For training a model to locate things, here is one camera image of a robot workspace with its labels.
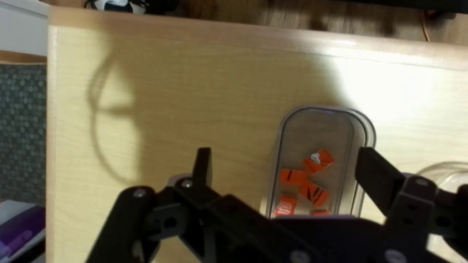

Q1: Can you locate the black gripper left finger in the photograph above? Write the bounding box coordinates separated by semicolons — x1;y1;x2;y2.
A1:
86;147;313;263

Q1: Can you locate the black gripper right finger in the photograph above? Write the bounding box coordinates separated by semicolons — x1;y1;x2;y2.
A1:
355;147;468;263

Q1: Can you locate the clear container with red pieces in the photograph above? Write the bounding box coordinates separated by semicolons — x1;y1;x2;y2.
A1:
265;106;376;218

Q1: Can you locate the empty clear plastic container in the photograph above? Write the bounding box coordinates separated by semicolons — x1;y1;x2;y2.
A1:
418;161;468;263

